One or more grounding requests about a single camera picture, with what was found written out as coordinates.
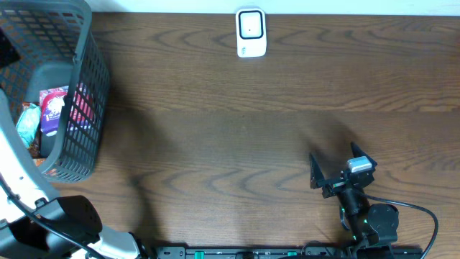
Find white barcode scanner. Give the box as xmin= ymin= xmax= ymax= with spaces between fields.
xmin=235 ymin=8 xmax=267 ymax=58

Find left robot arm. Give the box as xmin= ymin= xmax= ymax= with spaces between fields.
xmin=1 ymin=93 xmax=149 ymax=258

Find dark grey plastic basket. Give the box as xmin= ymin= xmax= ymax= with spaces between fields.
xmin=1 ymin=1 xmax=110 ymax=183

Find purple tissue pack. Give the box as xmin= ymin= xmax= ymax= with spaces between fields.
xmin=39 ymin=83 xmax=94 ymax=137

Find black mounting rail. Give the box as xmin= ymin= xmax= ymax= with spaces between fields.
xmin=155 ymin=243 xmax=423 ymax=259

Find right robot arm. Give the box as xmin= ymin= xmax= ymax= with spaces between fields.
xmin=309 ymin=142 xmax=399 ymax=247

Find mint green snack packet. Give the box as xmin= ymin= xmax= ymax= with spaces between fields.
xmin=16 ymin=103 xmax=42 ymax=148

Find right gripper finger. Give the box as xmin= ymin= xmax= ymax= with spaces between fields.
xmin=309 ymin=153 xmax=325 ymax=189
xmin=350 ymin=142 xmax=377 ymax=168

